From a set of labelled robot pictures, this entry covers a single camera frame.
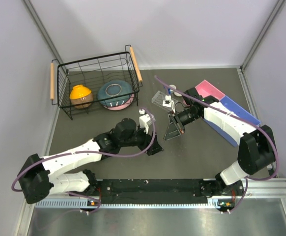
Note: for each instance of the pink ceramic plate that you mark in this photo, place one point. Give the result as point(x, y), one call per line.
point(123, 106)

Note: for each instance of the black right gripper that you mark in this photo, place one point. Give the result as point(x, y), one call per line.
point(174, 129)

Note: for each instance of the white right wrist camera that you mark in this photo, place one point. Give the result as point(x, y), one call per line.
point(168, 104)

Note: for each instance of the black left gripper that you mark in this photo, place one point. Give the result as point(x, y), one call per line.
point(155, 148)

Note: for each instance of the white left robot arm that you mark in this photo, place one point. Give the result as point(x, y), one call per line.
point(40, 177)

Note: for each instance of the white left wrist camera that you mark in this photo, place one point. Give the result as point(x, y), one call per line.
point(145, 121)

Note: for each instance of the orange ceramic bowl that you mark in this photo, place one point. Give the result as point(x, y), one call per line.
point(81, 97)

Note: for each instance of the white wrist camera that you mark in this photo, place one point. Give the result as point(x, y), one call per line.
point(168, 104)
point(145, 121)

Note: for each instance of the blue plastic box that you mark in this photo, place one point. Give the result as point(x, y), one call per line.
point(232, 122)

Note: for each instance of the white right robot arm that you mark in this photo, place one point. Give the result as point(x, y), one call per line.
point(256, 143)

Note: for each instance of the aluminium cable rail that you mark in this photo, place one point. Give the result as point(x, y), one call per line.
point(274, 189)

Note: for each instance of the black wire basket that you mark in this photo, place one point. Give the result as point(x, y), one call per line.
point(93, 73)

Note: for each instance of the clear test tube rack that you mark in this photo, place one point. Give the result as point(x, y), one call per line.
point(158, 98)

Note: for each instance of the pink plastic box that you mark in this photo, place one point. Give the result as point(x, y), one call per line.
point(208, 94)

